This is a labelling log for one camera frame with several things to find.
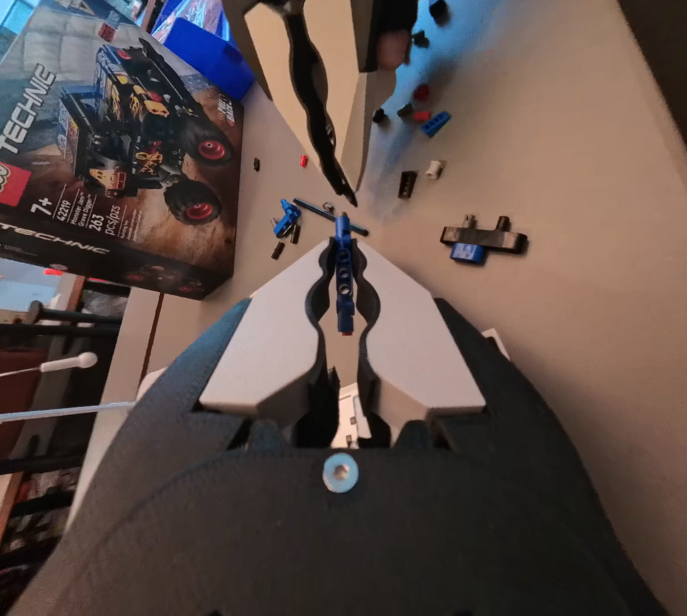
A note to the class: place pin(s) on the black beam with blue part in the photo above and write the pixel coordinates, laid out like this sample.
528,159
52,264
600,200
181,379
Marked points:
483,237

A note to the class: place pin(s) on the person's right hand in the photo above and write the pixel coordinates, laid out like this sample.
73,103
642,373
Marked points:
392,51

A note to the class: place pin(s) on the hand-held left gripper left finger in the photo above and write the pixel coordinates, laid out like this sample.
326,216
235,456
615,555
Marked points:
263,358

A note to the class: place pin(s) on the small blue holed plate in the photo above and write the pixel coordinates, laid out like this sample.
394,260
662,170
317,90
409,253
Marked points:
436,123

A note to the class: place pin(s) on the short black block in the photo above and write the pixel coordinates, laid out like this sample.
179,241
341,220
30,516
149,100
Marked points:
407,183

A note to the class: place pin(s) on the blue holed beam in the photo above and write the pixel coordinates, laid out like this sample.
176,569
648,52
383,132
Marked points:
343,278

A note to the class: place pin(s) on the plain blue bin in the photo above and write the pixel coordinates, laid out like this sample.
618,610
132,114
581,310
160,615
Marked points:
214,58

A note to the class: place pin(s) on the white book stand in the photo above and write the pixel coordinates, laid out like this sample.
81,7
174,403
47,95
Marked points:
70,361

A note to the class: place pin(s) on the small black connector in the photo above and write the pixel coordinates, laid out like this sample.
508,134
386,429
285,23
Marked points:
405,110

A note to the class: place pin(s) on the sticker sheet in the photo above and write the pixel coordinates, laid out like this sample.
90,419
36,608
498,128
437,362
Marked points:
349,412

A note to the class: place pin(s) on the grey desk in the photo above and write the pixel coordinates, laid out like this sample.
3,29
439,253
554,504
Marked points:
536,144

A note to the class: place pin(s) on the small black piece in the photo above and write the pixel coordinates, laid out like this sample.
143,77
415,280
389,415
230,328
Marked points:
421,39
380,116

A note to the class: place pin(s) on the blue angled connector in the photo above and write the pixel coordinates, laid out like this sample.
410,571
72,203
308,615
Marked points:
284,219

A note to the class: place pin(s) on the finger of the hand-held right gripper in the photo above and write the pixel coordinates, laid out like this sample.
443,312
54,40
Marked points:
338,26
268,47

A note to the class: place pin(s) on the dark blue long axle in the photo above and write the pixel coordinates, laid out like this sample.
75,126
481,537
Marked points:
311,208

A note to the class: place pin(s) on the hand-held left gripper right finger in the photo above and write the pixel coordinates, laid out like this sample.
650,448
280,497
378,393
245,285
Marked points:
424,358

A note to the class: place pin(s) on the toy truck set box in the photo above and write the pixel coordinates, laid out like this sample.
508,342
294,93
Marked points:
134,144

